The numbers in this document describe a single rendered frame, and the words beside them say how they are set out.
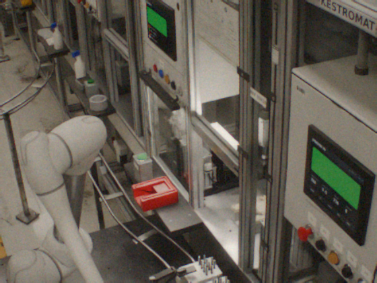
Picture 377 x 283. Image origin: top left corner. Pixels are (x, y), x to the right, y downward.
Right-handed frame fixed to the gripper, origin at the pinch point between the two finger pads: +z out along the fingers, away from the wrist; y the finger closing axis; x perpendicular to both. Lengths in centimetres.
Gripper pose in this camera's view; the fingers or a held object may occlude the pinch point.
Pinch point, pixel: (188, 279)
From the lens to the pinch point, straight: 222.4
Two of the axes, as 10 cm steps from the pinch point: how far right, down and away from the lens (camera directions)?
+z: 9.1, -2.6, 3.3
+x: -4.2, -4.6, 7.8
